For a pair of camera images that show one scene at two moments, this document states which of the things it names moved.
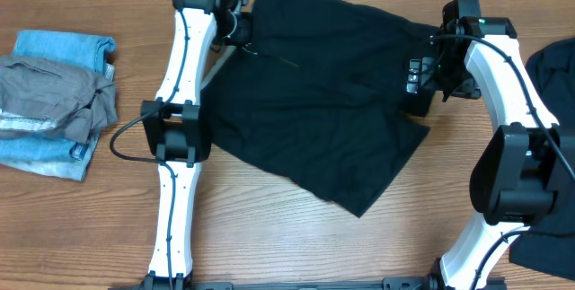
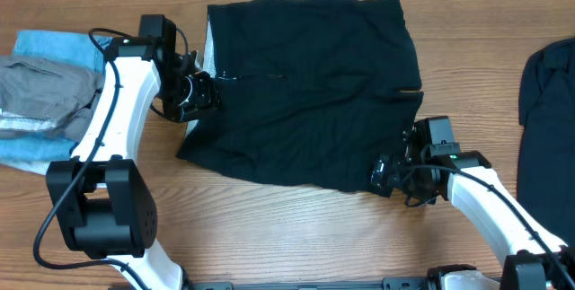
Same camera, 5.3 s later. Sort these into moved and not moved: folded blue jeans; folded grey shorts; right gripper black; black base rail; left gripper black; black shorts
Moved: right gripper black; left gripper black
Not moved: folded blue jeans; black base rail; black shorts; folded grey shorts
